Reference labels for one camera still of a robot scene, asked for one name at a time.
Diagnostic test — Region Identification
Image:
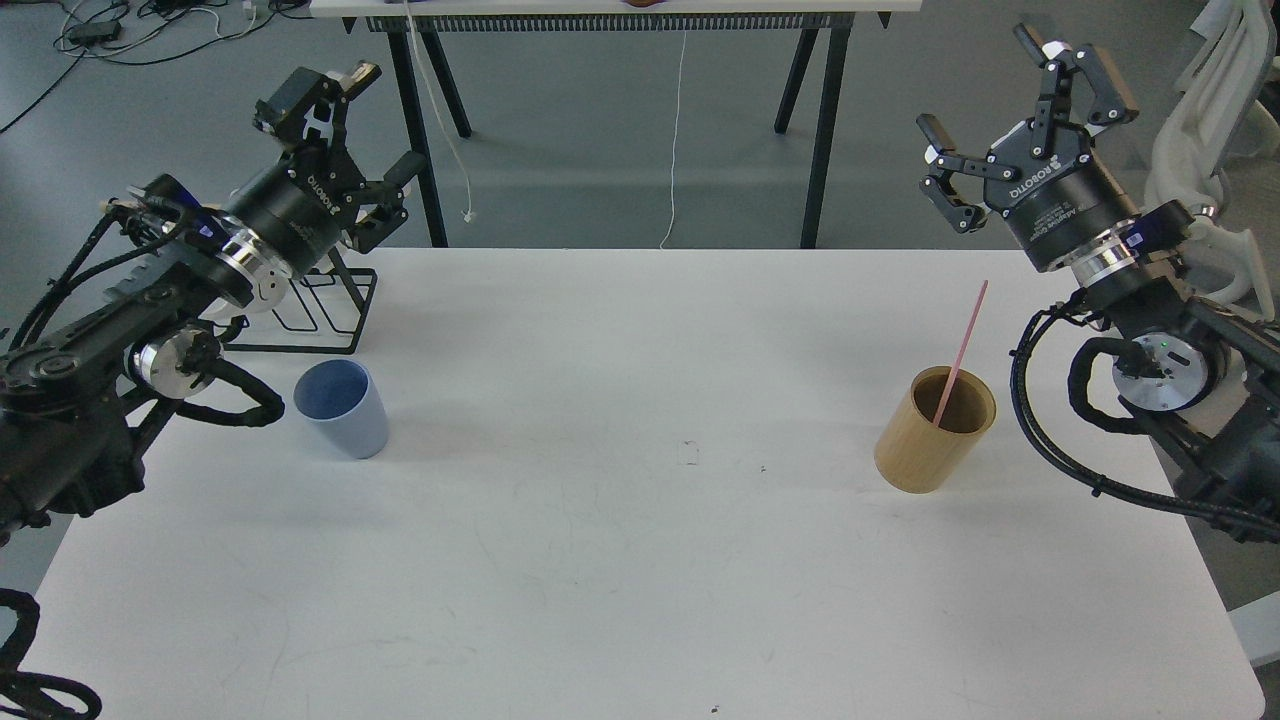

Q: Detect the blue plastic cup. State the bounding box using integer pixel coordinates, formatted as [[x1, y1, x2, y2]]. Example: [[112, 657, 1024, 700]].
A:
[[292, 357, 390, 460]]

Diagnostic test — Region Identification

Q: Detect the white background table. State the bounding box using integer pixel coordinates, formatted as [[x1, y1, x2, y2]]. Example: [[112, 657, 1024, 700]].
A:
[[308, 1, 923, 249]]

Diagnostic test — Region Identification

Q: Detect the floor cables and adapter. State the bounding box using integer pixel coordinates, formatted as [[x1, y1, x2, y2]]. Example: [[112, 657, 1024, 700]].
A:
[[0, 0, 314, 136]]

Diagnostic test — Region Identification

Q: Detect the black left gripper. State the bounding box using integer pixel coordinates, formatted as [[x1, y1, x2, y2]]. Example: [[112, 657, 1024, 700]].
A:
[[223, 61, 429, 275]]

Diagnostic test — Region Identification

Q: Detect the white hanging cable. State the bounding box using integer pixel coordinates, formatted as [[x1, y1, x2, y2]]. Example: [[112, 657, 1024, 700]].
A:
[[658, 29, 689, 250], [403, 0, 475, 224]]

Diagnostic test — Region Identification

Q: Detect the bamboo cylinder holder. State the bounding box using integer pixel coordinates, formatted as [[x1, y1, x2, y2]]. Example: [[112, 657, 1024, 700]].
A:
[[874, 366, 997, 495]]

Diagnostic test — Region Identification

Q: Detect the black wire cup rack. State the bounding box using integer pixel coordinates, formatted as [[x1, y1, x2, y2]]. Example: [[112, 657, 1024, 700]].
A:
[[204, 250, 379, 355]]

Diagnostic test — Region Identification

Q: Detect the white office chair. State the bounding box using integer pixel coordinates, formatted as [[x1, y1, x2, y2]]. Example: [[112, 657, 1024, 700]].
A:
[[1144, 1, 1277, 320]]

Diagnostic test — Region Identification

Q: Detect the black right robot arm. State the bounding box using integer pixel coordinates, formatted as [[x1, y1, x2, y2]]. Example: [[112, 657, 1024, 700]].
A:
[[916, 24, 1279, 543]]

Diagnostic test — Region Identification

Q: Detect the pink chopstick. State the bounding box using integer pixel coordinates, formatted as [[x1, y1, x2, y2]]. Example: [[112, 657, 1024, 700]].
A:
[[932, 279, 989, 428]]

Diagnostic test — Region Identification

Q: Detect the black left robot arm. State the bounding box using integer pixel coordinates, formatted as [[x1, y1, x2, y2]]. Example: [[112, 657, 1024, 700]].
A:
[[1, 61, 428, 541]]

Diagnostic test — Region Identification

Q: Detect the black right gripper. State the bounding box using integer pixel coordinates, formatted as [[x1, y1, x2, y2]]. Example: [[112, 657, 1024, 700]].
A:
[[916, 24, 1140, 274]]

